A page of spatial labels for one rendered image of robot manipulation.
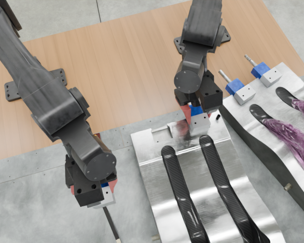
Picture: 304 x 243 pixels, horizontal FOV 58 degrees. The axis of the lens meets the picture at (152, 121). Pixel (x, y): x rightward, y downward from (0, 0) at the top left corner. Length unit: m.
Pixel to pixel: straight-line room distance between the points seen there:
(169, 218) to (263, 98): 0.46
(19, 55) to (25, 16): 1.94
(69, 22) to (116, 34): 1.25
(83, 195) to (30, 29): 1.94
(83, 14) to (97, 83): 1.40
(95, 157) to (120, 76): 0.55
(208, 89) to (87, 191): 0.33
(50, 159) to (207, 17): 0.59
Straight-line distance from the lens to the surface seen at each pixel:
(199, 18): 0.61
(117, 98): 0.91
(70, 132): 0.48
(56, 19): 2.34
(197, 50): 0.61
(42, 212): 0.85
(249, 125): 0.85
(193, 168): 0.73
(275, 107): 0.90
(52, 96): 0.47
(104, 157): 0.45
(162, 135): 0.78
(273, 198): 0.87
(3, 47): 0.53
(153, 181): 0.72
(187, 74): 0.57
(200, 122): 0.75
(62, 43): 1.08
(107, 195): 0.64
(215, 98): 0.60
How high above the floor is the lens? 1.59
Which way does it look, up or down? 66 degrees down
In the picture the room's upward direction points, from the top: 1 degrees counter-clockwise
